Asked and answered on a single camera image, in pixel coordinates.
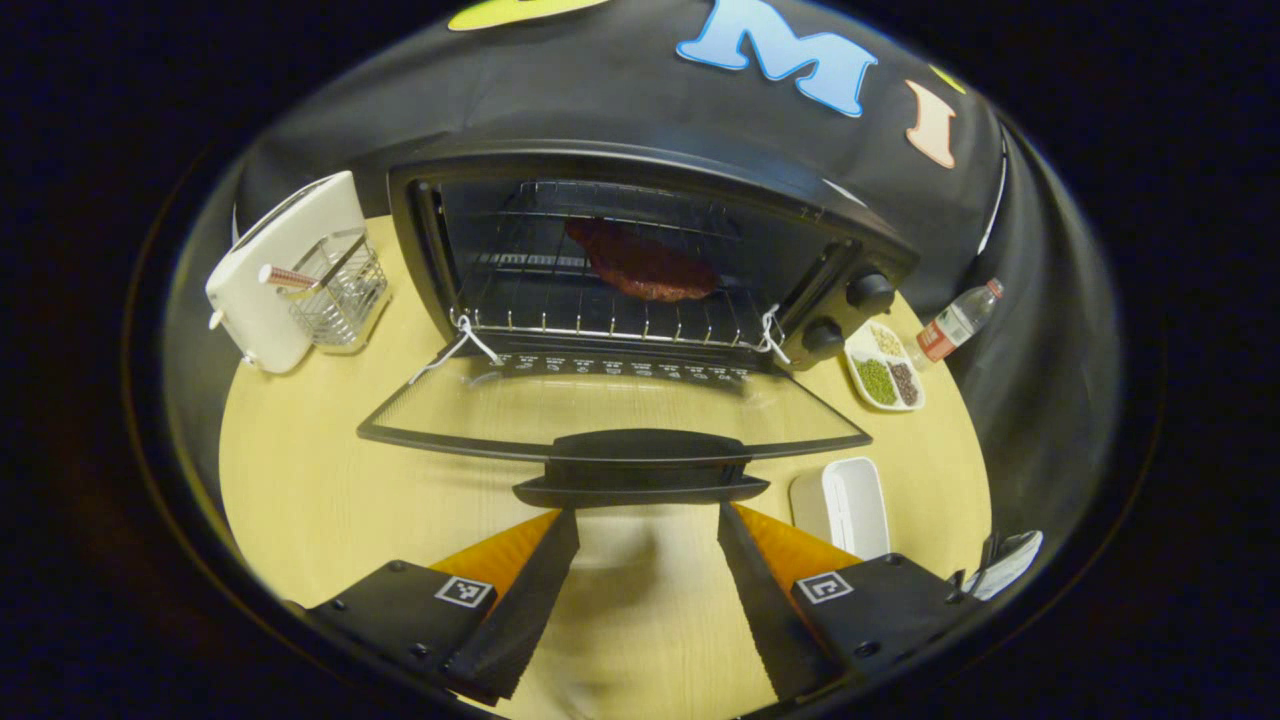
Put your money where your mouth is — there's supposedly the black electric oven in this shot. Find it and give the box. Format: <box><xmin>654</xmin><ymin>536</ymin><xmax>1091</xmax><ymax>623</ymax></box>
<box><xmin>357</xmin><ymin>140</ymin><xmax>919</xmax><ymax>509</ymax></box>

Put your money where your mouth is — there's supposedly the white divided plate of beans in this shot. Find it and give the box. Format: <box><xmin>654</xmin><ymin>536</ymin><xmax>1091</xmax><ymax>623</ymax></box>
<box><xmin>844</xmin><ymin>320</ymin><xmax>927</xmax><ymax>412</ymax></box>

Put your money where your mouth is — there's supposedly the metal oven rack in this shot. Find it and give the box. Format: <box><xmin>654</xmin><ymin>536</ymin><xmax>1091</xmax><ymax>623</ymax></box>
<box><xmin>452</xmin><ymin>180</ymin><xmax>779</xmax><ymax>348</ymax></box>

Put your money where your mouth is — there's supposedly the metal wire basket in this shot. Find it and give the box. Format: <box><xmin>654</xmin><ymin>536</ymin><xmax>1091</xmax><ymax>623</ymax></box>
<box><xmin>259</xmin><ymin>228</ymin><xmax>389</xmax><ymax>354</ymax></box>

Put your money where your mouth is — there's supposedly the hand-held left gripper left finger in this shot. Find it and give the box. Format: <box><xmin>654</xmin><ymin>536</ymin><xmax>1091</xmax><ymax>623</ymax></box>
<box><xmin>300</xmin><ymin>508</ymin><xmax>581</xmax><ymax>701</ymax></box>

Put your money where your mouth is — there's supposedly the white rectangular tray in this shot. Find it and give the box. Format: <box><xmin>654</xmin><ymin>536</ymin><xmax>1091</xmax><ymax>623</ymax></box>
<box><xmin>789</xmin><ymin>457</ymin><xmax>891</xmax><ymax>562</ymax></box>

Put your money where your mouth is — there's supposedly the plastic water bottle red label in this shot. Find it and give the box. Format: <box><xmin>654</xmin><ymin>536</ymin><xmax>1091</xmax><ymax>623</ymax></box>
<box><xmin>914</xmin><ymin>278</ymin><xmax>1005</xmax><ymax>367</ymax></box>

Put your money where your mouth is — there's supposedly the white toaster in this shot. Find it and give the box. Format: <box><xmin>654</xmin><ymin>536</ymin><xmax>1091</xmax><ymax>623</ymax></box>
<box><xmin>205</xmin><ymin>170</ymin><xmax>369</xmax><ymax>375</ymax></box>

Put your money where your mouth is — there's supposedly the red meat piece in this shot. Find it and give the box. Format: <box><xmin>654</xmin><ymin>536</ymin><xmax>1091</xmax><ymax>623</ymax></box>
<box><xmin>565</xmin><ymin>218</ymin><xmax>720</xmax><ymax>303</ymax></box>

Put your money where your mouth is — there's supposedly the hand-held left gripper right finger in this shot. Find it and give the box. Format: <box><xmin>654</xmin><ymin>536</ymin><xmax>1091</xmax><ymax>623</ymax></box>
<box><xmin>717</xmin><ymin>502</ymin><xmax>986</xmax><ymax>701</ymax></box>

